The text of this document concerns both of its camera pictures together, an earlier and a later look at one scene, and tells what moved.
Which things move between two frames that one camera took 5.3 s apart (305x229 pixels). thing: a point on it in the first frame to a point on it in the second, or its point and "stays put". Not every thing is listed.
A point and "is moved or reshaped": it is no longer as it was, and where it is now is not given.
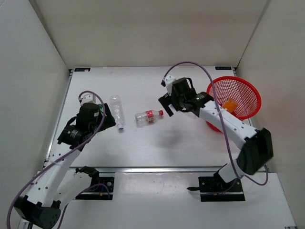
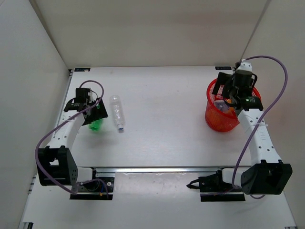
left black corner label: [82, 69] stays put
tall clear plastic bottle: [116, 106] stays put
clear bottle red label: [147, 117] is moved or reshaped
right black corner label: [223, 67] stays put
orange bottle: [230, 104] stays put
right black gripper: [167, 100] to [224, 78]
